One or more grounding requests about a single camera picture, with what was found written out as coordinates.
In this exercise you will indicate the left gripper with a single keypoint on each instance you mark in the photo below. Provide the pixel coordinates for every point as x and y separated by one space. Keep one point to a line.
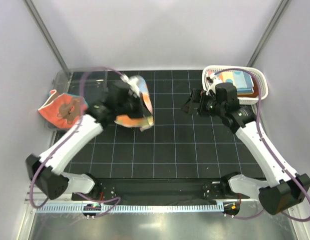
142 110

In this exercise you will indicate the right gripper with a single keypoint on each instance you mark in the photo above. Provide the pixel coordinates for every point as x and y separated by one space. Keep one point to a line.
196 97

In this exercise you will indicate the peach dotted towel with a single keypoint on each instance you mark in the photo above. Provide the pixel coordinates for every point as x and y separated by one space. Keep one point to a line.
147 121

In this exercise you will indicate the light blue dotted towel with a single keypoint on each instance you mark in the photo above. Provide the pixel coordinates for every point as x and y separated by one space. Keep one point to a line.
226 76

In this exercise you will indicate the brown towel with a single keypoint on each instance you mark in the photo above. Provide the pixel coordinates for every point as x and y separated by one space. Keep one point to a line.
251 90

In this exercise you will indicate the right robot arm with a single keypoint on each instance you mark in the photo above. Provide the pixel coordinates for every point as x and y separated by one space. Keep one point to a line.
244 124

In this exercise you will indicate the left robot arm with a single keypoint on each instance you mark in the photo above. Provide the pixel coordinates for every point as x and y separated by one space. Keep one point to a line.
47 170

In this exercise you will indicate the clear plastic bin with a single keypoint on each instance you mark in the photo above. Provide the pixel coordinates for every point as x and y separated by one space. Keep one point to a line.
94 85

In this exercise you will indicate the black grid mat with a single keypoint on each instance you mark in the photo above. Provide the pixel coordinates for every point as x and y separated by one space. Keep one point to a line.
177 146

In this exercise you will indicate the salmon pink towel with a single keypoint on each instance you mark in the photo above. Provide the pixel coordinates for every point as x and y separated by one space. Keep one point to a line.
62 109

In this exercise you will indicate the white perforated basket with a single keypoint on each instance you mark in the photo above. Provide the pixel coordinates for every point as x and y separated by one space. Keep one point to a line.
253 72

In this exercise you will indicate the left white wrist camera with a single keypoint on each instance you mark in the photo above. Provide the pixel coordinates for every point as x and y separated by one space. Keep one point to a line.
132 82

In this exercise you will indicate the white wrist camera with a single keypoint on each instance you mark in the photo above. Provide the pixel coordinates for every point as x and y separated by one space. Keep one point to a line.
132 82
212 83

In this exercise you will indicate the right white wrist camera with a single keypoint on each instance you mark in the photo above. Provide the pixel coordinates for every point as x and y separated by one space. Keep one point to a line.
212 83

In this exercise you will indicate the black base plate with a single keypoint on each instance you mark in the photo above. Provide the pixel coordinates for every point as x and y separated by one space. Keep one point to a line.
156 188

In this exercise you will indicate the white slotted cable duct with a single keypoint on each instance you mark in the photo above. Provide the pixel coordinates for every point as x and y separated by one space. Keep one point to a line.
89 207

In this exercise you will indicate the aluminium rail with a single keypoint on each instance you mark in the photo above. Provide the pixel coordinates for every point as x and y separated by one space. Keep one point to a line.
34 196

